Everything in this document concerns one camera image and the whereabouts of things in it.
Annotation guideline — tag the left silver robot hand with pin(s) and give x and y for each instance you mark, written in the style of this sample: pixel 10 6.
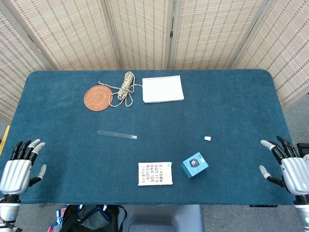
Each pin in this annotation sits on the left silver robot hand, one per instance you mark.
pixel 17 174

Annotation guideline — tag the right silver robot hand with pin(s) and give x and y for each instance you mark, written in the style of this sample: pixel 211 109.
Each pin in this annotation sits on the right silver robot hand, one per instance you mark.
pixel 295 174

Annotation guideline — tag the clear glass test tube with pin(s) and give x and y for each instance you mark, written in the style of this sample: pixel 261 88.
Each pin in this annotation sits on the clear glass test tube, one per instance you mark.
pixel 116 134

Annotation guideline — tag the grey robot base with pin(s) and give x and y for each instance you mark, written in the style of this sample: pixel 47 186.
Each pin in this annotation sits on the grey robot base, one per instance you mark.
pixel 164 217

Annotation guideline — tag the pale round object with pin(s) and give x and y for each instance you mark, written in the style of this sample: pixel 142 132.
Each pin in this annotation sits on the pale round object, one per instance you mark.
pixel 306 160

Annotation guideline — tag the black box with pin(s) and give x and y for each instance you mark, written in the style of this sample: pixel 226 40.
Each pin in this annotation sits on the black box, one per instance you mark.
pixel 303 148

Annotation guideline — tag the yellow board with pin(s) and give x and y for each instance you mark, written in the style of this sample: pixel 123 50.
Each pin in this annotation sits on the yellow board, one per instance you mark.
pixel 4 140

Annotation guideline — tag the black bar under table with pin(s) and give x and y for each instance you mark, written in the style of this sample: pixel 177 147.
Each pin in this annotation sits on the black bar under table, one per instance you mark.
pixel 263 206

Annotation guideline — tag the colourful printed bag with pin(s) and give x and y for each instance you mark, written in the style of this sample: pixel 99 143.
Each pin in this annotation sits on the colourful printed bag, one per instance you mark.
pixel 59 217

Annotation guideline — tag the black backpack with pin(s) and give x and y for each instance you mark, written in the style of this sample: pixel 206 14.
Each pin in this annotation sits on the black backpack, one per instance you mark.
pixel 96 220

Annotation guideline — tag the light blue cardboard box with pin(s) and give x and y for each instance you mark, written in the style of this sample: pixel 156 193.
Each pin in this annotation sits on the light blue cardboard box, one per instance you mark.
pixel 193 166

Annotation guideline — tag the round brown woven coaster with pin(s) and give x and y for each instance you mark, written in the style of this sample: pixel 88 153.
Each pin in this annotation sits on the round brown woven coaster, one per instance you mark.
pixel 96 99

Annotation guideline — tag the white box with picture grid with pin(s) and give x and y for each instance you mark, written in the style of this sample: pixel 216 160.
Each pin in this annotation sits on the white box with picture grid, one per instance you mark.
pixel 154 174

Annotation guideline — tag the dark teal tablecloth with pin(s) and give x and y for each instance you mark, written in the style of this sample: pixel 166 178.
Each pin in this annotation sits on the dark teal tablecloth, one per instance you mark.
pixel 154 120

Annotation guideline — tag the woven bamboo folding screen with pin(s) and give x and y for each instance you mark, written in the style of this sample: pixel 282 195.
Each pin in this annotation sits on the woven bamboo folding screen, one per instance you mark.
pixel 72 36

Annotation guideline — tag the white spiral notebook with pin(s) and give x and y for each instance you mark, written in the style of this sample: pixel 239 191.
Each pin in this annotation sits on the white spiral notebook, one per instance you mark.
pixel 161 89

